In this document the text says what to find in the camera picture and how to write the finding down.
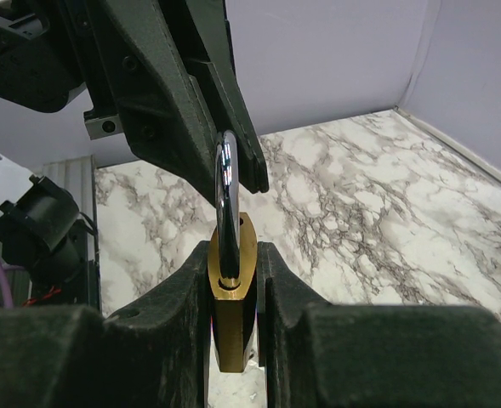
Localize large brass padlock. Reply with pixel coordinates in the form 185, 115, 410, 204
208, 130, 258, 373

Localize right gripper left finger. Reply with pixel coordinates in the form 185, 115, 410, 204
0, 241, 210, 407

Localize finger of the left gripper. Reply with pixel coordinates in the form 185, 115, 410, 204
86, 1, 216, 203
183, 1, 269, 194

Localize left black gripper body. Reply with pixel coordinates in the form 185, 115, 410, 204
0, 1, 118, 139

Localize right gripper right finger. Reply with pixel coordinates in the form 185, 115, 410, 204
257, 242, 501, 407

